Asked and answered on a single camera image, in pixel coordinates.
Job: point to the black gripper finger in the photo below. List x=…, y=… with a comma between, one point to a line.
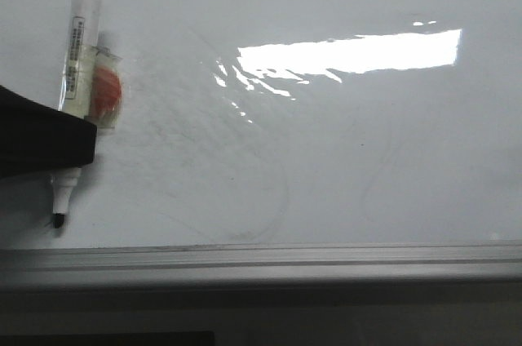
x=38, y=138

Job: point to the white black whiteboard marker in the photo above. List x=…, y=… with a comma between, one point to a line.
x=75, y=95

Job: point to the orange round magnet with tape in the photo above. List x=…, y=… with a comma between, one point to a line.
x=106, y=90

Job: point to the white whiteboard with aluminium frame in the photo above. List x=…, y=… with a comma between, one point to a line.
x=279, y=142

